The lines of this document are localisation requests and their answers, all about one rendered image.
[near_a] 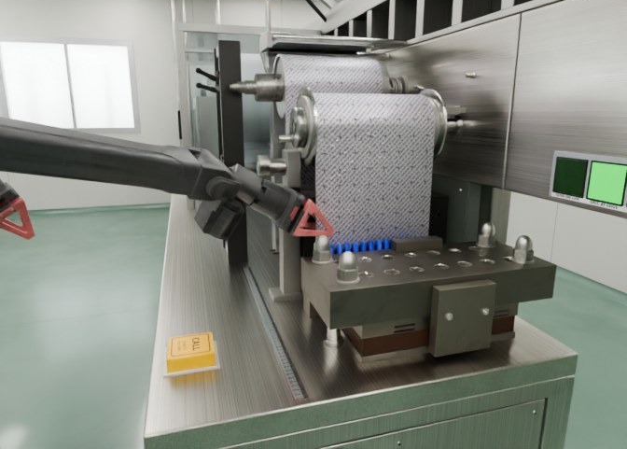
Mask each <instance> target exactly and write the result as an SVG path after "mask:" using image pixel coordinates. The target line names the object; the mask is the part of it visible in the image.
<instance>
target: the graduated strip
mask: <svg viewBox="0 0 627 449"><path fill-rule="evenodd" d="M242 269H243V272H244V276H245V278H246V281H247V284H248V286H249V288H250V290H251V293H252V295H253V298H254V301H255V303H256V306H257V308H258V311H259V314H260V317H261V319H262V322H263V324H264V327H265V329H266V331H267V334H268V336H269V339H270V341H271V344H272V348H273V351H274V353H275V355H276V357H277V360H278V362H279V365H280V368H281V370H282V373H283V375H284V377H285V379H286V384H287V386H288V389H289V391H290V394H291V396H292V399H293V401H295V400H305V399H308V398H309V396H308V394H307V392H306V390H305V387H304V385H303V383H302V381H301V379H300V376H299V374H298V371H297V369H296V367H295V365H294V363H293V360H292V358H291V356H290V355H289V352H288V350H287V348H286V344H285V342H284V340H283V338H282V336H281V333H280V331H279V330H278V328H277V325H276V323H275V321H274V319H273V316H272V313H271V311H270V309H269V306H268V304H267V303H266V301H265V298H264V296H263V294H262V292H261V289H260V287H259V285H258V282H257V279H256V278H255V276H254V274H253V271H252V269H251V267H242Z"/></svg>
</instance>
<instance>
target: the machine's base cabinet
mask: <svg viewBox="0 0 627 449"><path fill-rule="evenodd" d="M574 380H575V375H574V374H573V375H568V376H565V377H560V378H555V379H550V380H546V381H541V382H537V383H533V384H528V385H523V386H515V387H511V388H506V389H501V390H496V391H492V392H487V393H483V394H479V395H474V396H469V397H464V398H460V399H456V400H447V401H443V402H438V403H433V404H429V405H425V406H420V407H415V408H410V409H406V410H402V411H397V412H392V413H388V414H379V415H375V416H371V417H366V418H361V419H356V420H352V421H348V422H343V423H339V424H334V425H329V426H324V427H321V428H312V429H307V430H303V431H298V432H294V433H289V434H285V435H280V436H275V437H270V438H267V439H262V440H257V441H252V442H244V443H239V444H235V445H231V446H226V447H221V448H216V449H564V443H565V436H566V431H567V424H568V417H569V412H570V405H571V399H572V393H573V386H574Z"/></svg>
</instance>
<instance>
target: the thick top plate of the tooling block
mask: <svg viewBox="0 0 627 449"><path fill-rule="evenodd" d="M477 242H478V241H471V242H461V243H450V244H442V248H432V249H423V250H413V251H403V252H396V251H394V250H393V249H381V250H371V251H361V252H352V253H354V254H355V257H356V265H357V266H358V277H359V278H360V281H359V282H358V283H356V284H352V285H344V284H340V283H338V282H337V281H336V276H337V268H338V266H339V260H340V256H341V254H342V253H341V254H332V258H333V262H331V263H329V264H316V263H313V262H312V258H313V256H311V257H301V289H302V290H303V292H304V293H305V295H306V296H307V298H308V299H309V301H310V302H311V304H312V305H313V307H314V308H315V310H316V311H317V313H318V314H319V315H320V316H321V318H322V319H323V321H324V322H325V323H326V325H327V327H328V328H329V329H330V330H336V329H343V328H350V327H356V326H363V325H369V324H376V323H383V322H389V321H396V320H402V319H409V318H415V317H421V316H431V305H432V290H433V286H439V285H447V284H454V283H462V282H469V281H477V280H484V279H489V280H491V281H493V282H494V283H496V287H495V305H494V306H499V305H506V304H513V303H519V302H531V301H538V300H545V299H551V298H552V296H553V290H554V282H555V275H556V268H557V265H556V264H554V263H551V262H549V261H546V260H543V259H541V258H538V257H536V256H534V258H533V260H534V263H531V264H522V263H518V262H514V261H512V260H511V259H510V258H511V257H512V251H513V247H512V246H508V245H506V244H503V243H501V242H498V241H496V240H495V243H496V247H482V246H477V245H476V243H477Z"/></svg>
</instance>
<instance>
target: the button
mask: <svg viewBox="0 0 627 449"><path fill-rule="evenodd" d="M166 361H167V372H180V371H185V370H192V369H198V368H203V367H210V366H215V365H216V354H215V348H214V340H213V333H212V332H205V333H199V334H192V335H185V336H178V337H171V338H168V345H167V360H166Z"/></svg>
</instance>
